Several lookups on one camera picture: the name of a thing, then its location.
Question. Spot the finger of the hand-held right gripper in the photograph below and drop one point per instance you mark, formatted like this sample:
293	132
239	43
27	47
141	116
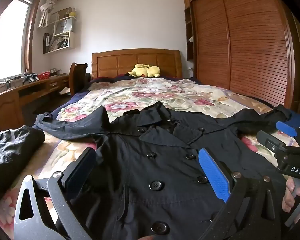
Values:
286	128
270	140

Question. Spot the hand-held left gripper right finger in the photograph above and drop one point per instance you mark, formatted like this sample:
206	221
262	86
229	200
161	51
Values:
215	175

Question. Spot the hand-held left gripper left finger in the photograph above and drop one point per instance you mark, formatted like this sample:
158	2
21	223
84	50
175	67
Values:
81	170

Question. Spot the black trench coat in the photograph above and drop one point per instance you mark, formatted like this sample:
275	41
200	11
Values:
140	180

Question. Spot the person's right hand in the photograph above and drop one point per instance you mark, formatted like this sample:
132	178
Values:
287	200

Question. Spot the blue cloth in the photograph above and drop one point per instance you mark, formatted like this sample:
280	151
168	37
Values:
298	121

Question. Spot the folded dark garment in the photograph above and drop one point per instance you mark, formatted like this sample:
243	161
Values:
10	150

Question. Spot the white paper on floor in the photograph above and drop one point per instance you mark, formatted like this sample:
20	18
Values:
65	91

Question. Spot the wooden chair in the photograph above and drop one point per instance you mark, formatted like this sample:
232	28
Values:
75	80

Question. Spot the wooden slatted wardrobe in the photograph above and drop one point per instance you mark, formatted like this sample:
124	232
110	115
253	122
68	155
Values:
252	42

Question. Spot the wooden desk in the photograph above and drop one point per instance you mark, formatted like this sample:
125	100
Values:
5	105

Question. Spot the floral blanket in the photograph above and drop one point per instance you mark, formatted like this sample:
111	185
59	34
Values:
145	92

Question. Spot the red basket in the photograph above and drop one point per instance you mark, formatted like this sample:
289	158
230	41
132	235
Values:
43	75

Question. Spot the black device on desk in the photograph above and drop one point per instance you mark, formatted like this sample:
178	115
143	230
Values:
30	77

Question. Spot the wooden bed headboard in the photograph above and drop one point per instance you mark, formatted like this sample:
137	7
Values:
125	62

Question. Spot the yellow plush toy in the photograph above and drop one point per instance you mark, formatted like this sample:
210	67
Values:
145	71

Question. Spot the dark wooden side shelf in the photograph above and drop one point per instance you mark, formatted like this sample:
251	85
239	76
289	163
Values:
188	52

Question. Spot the row of books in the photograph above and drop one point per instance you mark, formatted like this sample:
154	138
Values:
55	43

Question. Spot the white paper bag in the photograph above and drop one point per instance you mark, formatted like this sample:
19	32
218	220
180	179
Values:
62	27

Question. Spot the window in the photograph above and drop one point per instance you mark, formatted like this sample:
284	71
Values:
7	42

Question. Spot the tied beige curtain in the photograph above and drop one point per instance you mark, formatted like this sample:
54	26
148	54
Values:
48	7

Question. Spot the white wall shelf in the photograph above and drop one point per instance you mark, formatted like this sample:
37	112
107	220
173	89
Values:
72	40

